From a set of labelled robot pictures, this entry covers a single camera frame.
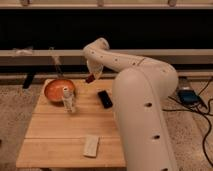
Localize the red pepper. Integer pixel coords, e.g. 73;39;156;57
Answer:
85;74;95;84

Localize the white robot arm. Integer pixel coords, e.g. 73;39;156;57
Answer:
83;38;178;171

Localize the orange ceramic bowl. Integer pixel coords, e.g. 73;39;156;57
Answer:
44;79;75;102

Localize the black rectangular phone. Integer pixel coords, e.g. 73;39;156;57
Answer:
98;91;113;109

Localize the white plastic bottle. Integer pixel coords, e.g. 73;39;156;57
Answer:
62;87;76;113

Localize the wooden table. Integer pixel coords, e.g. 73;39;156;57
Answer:
16;79;125;168

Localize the blue power adapter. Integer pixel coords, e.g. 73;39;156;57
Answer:
178;90;199;105

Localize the black bracket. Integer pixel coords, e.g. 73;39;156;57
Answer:
22;73;35;89

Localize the black cable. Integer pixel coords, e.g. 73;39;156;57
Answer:
163;78;213;168

